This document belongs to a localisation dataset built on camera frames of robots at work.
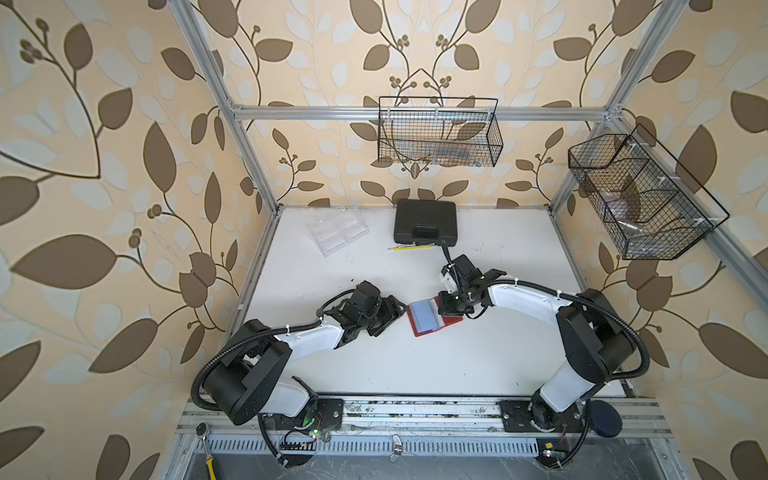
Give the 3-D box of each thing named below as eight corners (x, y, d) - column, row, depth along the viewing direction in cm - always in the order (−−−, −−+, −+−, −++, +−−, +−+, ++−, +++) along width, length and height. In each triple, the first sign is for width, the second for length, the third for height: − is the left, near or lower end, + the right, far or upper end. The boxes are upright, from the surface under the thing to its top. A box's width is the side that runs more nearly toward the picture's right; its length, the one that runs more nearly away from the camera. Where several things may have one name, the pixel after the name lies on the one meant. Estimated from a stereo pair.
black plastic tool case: (394, 246, 110) (394, 235, 106) (394, 211, 122) (394, 200, 118) (458, 246, 110) (461, 235, 106) (452, 211, 122) (454, 200, 118)
